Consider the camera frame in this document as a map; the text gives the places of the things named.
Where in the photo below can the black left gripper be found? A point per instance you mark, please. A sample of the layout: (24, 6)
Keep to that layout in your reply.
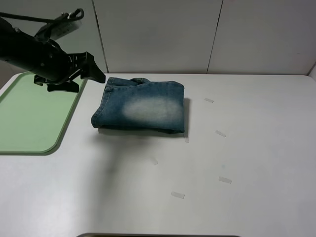
(58, 70)

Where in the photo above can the light green plastic tray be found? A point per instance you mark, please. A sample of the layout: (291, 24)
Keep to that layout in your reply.
(34, 121)

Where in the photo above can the clear tape strip lower right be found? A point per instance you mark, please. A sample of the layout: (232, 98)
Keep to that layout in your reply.
(225, 180)

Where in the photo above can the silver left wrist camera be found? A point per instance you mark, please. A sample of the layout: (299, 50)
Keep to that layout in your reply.
(56, 31)

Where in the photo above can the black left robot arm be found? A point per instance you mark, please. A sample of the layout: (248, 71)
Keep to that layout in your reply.
(18, 48)

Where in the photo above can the children's blue denim shorts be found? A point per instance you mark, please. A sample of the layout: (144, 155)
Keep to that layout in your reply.
(139, 103)

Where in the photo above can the clear tape strip bottom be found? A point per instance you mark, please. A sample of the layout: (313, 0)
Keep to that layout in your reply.
(178, 195)

